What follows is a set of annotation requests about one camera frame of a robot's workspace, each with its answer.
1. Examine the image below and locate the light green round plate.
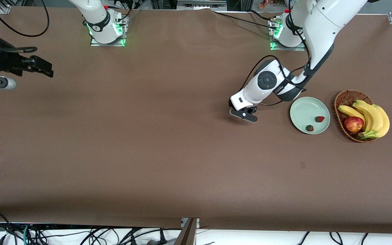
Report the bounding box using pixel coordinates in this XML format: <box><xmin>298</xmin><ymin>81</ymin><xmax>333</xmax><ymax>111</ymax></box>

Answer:
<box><xmin>290</xmin><ymin>97</ymin><xmax>331</xmax><ymax>135</ymax></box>

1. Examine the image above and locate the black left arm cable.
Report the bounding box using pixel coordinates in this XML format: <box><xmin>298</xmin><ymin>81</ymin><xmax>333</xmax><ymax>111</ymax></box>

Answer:
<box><xmin>242</xmin><ymin>54</ymin><xmax>314</xmax><ymax>107</ymax></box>

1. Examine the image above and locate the brown table cover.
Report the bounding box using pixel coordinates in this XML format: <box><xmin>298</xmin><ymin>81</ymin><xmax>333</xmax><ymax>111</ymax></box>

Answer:
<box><xmin>0</xmin><ymin>6</ymin><xmax>392</xmax><ymax>234</ymax></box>

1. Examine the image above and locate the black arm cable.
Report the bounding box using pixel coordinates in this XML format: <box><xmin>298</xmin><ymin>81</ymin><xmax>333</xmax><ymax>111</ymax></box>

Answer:
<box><xmin>242</xmin><ymin>54</ymin><xmax>314</xmax><ymax>107</ymax></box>
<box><xmin>0</xmin><ymin>0</ymin><xmax>50</xmax><ymax>53</ymax></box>

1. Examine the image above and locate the red yellow apple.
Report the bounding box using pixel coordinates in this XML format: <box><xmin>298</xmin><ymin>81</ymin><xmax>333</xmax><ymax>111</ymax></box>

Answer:
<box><xmin>344</xmin><ymin>116</ymin><xmax>365</xmax><ymax>133</ymax></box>

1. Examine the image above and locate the grey equipment box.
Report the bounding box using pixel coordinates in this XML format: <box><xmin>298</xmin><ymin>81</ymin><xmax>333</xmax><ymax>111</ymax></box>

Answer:
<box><xmin>177</xmin><ymin>0</ymin><xmax>228</xmax><ymax>11</ymax></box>

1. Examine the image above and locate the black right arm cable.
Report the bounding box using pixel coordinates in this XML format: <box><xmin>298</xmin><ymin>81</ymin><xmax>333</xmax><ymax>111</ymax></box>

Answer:
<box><xmin>0</xmin><ymin>0</ymin><xmax>50</xmax><ymax>53</ymax></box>

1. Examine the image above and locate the yellow banana bunch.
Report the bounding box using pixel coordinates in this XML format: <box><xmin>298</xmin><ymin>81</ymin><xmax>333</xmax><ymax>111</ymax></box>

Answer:
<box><xmin>338</xmin><ymin>99</ymin><xmax>390</xmax><ymax>139</ymax></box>

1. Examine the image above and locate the black cable on table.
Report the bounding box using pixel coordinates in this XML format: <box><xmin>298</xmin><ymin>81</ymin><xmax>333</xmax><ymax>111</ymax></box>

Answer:
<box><xmin>213</xmin><ymin>11</ymin><xmax>278</xmax><ymax>30</ymax></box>
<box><xmin>247</xmin><ymin>10</ymin><xmax>273</xmax><ymax>20</ymax></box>

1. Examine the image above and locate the brown wicker basket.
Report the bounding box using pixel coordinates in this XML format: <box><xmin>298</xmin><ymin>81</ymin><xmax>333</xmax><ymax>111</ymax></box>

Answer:
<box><xmin>334</xmin><ymin>89</ymin><xmax>378</xmax><ymax>143</ymax></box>

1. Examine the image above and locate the brown wooden bar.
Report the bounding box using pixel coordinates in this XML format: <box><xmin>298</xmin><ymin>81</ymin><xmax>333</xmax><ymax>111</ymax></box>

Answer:
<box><xmin>174</xmin><ymin>218</ymin><xmax>198</xmax><ymax>245</ymax></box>

